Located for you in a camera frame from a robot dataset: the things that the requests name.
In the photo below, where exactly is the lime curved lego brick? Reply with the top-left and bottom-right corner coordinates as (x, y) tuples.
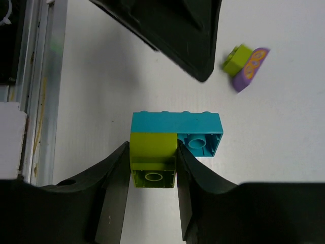
(129, 133), (177, 188)

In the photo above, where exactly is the teal long lego brick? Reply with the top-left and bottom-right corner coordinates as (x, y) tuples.
(131, 111), (223, 157)

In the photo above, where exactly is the aluminium table edge rail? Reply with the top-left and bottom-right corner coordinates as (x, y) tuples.
(1, 1), (68, 187)

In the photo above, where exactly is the lime small lego brick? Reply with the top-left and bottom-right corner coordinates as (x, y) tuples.
(222, 44), (253, 77)

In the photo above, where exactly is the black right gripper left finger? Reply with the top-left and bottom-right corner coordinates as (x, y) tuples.
(1, 142), (130, 243)

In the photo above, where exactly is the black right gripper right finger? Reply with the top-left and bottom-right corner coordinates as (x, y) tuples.
(176, 141), (324, 243)

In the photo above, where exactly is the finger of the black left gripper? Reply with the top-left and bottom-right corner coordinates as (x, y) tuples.
(93, 0), (221, 82)

